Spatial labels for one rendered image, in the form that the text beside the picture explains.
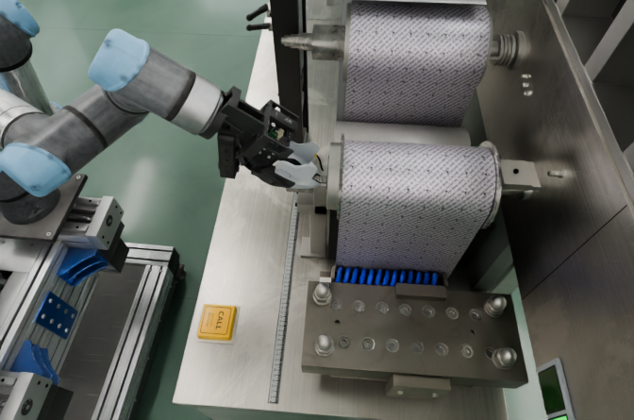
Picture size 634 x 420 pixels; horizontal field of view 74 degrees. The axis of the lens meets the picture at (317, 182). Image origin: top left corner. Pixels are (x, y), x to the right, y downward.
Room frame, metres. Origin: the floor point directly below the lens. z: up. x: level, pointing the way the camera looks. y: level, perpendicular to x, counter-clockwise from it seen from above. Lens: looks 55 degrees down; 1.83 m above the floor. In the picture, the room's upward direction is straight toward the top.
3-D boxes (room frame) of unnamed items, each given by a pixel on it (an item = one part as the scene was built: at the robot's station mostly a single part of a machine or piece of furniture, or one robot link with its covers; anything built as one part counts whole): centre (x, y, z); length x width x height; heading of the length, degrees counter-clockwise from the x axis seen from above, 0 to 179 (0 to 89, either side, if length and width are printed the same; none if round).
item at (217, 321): (0.29, 0.22, 0.91); 0.07 x 0.07 x 0.02; 86
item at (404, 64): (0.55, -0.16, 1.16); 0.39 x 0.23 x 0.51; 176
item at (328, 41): (0.68, -0.02, 1.33); 0.06 x 0.06 x 0.06; 86
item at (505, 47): (0.66, -0.34, 1.33); 0.07 x 0.07 x 0.07; 86
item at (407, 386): (0.14, -0.18, 0.96); 0.10 x 0.03 x 0.11; 86
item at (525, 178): (0.41, -0.33, 1.28); 0.06 x 0.05 x 0.02; 86
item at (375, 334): (0.24, -0.18, 1.00); 0.40 x 0.16 x 0.06; 86
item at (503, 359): (0.18, -0.33, 1.05); 0.04 x 0.04 x 0.04
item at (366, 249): (0.36, -0.16, 1.08); 0.23 x 0.01 x 0.18; 86
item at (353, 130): (0.54, -0.16, 1.17); 0.26 x 0.12 x 0.12; 86
